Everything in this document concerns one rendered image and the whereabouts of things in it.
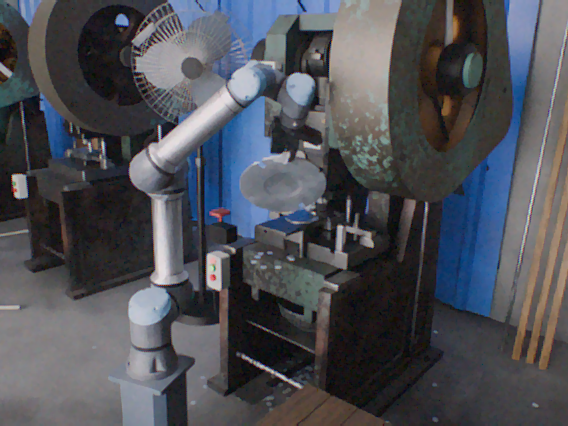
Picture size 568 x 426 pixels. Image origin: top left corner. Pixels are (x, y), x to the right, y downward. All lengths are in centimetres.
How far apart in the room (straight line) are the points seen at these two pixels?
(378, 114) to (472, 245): 172
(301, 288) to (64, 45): 163
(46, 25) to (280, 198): 146
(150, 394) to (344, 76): 103
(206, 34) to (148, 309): 139
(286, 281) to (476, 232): 137
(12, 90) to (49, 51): 184
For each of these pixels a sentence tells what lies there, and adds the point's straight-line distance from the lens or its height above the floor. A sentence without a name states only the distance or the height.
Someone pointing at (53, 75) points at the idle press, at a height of 124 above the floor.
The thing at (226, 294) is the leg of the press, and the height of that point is 46.
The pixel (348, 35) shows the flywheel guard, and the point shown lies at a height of 141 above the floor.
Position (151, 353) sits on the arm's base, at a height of 53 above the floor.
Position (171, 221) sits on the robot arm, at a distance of 156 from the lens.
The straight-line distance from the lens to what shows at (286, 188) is 175.
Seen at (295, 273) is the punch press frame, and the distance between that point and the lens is 186.
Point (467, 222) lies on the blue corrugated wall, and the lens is 295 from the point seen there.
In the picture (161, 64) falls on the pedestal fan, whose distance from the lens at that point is 255.
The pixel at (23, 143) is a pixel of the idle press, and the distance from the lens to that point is 483.
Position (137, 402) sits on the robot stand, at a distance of 165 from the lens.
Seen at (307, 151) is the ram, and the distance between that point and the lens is 191.
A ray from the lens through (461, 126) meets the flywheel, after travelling 194.
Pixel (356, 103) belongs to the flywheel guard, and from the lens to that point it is 140.
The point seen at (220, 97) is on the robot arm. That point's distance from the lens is 129.
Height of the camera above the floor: 135
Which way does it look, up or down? 17 degrees down
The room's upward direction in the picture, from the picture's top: 2 degrees clockwise
